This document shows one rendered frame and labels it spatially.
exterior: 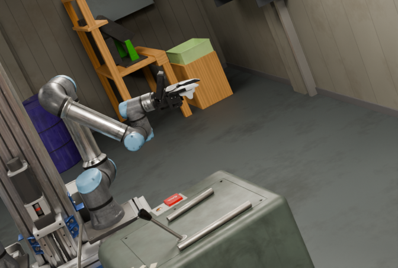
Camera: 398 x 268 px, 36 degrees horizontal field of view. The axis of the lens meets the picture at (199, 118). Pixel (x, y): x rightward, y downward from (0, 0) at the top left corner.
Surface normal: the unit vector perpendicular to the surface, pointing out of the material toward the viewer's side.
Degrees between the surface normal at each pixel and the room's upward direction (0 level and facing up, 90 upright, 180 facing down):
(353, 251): 0
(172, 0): 90
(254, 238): 90
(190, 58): 90
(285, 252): 90
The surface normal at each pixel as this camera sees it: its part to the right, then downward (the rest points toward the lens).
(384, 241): -0.39, -0.88
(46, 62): 0.26, 0.18
